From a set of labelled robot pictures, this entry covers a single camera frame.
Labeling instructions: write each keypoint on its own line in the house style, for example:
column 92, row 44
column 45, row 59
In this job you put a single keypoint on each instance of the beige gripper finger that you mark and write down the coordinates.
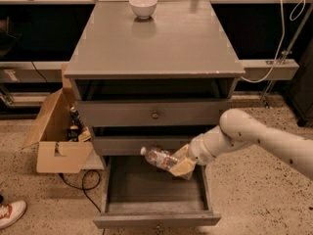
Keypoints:
column 185, row 167
column 181, row 154

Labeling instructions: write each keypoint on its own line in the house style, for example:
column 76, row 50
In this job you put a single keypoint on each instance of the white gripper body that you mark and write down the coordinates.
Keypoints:
column 197, row 150

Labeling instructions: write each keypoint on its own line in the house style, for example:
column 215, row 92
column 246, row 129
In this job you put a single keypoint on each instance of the clear plastic water bottle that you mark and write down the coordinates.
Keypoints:
column 160, row 158

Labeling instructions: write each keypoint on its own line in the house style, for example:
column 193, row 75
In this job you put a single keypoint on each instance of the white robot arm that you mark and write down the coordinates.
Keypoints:
column 237, row 130

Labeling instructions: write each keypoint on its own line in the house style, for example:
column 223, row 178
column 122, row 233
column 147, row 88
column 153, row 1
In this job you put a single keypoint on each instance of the grey top drawer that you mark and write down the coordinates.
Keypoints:
column 150, row 113

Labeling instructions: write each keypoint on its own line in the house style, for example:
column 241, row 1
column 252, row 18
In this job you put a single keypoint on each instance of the grey open bottom drawer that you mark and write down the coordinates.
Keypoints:
column 137, row 194

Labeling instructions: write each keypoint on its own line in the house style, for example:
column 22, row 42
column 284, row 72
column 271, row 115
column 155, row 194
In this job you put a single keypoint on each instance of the grey middle drawer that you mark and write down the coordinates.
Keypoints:
column 131, row 145

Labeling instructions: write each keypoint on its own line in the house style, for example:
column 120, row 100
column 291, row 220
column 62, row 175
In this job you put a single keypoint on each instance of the grey wooden drawer cabinet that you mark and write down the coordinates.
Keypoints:
column 181, row 53

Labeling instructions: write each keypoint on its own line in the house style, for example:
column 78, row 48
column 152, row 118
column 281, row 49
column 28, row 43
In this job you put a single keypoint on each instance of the dark bottle in box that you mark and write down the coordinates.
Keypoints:
column 76, row 117

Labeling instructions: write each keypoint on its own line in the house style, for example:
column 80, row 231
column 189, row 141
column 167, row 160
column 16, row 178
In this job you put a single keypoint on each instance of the grey metal support rod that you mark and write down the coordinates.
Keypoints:
column 280, row 57

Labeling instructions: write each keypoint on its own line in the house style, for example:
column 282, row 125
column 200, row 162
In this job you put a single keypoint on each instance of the open cardboard box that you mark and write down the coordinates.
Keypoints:
column 49, row 131

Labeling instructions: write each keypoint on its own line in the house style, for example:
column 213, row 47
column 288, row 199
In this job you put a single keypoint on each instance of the white ceramic bowl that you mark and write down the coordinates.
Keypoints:
column 143, row 9

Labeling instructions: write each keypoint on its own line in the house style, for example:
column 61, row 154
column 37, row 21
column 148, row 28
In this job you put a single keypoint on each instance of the white and red sneaker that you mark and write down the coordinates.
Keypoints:
column 11, row 213

